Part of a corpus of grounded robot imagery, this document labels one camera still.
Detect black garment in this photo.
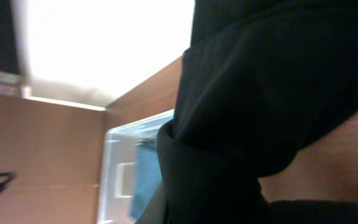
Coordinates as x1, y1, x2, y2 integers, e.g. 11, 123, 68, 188
135, 0, 358, 224

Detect brown cardboard box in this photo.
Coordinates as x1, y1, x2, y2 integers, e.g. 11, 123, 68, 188
0, 96, 104, 224

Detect dark blue jeans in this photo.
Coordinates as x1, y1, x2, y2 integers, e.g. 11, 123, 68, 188
130, 138, 162, 220

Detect clear plastic storage bin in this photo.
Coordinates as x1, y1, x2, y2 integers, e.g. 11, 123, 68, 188
97, 110, 173, 223

